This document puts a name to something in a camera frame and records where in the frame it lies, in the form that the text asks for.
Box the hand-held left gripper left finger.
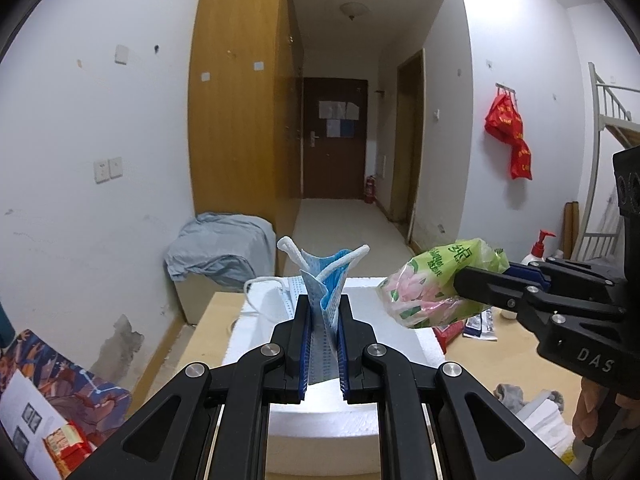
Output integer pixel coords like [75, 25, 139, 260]
[65, 296, 311, 480]

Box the white foam box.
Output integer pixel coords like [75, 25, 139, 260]
[222, 276, 446, 476]

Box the white booklet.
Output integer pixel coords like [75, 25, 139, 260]
[0, 370, 72, 467]

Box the dark brown entrance door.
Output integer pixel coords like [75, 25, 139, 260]
[301, 77, 369, 200]

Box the blue and white packet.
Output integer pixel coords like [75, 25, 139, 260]
[462, 310, 499, 341]

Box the brown side door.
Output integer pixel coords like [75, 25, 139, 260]
[391, 49, 426, 224]

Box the printed blanket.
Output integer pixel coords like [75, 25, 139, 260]
[0, 329, 133, 448]

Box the person's right hand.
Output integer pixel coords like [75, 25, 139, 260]
[572, 379, 608, 443]

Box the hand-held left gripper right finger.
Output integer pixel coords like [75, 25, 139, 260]
[337, 296, 581, 480]

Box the grey white sock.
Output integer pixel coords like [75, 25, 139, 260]
[515, 390, 576, 461]

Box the white metal bunk bed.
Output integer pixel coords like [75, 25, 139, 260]
[570, 62, 640, 262]

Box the white paper notice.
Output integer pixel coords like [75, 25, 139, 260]
[319, 101, 360, 121]

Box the white lotion pump bottle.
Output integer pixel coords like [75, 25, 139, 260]
[499, 230, 557, 321]

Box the brown cardboard board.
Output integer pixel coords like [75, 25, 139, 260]
[564, 201, 582, 259]

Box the red flat packet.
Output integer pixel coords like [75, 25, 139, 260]
[432, 322, 467, 354]

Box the grey-blue cloth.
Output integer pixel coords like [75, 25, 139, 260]
[165, 212, 277, 291]

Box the blue face mask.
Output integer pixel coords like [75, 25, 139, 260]
[276, 236, 372, 386]
[244, 276, 303, 331]

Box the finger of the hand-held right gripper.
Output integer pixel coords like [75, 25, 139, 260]
[452, 265, 626, 328]
[502, 257, 623, 293]

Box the red plastic bag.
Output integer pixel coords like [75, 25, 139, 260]
[510, 137, 534, 181]
[484, 91, 524, 144]

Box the wooden wardrobe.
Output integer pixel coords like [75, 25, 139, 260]
[187, 0, 305, 241]

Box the green tissue packet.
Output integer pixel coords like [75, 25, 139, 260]
[376, 238, 511, 330]

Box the red snack packet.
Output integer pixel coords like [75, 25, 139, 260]
[42, 420, 94, 479]

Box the beige cabinet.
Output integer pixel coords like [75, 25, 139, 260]
[175, 275, 227, 326]

